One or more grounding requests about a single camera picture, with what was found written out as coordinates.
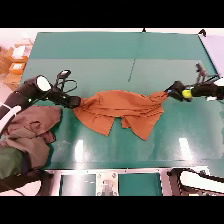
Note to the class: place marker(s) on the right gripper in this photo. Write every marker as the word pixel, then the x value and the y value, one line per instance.
pixel 178 90

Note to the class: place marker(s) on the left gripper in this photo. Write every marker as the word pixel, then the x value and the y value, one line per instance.
pixel 70 101

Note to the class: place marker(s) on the orange shirt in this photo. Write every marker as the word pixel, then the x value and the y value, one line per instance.
pixel 123 108

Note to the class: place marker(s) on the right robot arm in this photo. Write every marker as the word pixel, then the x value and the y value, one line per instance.
pixel 209 90

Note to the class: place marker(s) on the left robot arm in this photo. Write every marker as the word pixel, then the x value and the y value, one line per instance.
pixel 29 90

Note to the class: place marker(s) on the brown garment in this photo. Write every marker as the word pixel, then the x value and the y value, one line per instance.
pixel 31 130

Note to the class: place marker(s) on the dark green garment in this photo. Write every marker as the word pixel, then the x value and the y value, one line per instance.
pixel 9 162

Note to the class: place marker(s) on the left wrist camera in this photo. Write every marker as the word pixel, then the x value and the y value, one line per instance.
pixel 63 79

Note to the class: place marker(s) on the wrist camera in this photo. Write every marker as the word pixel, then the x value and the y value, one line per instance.
pixel 201 72
pixel 63 79

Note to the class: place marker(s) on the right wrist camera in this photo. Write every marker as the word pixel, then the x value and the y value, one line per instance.
pixel 201 72

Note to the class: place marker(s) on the silver frame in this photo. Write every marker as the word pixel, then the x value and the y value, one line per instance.
pixel 106 182

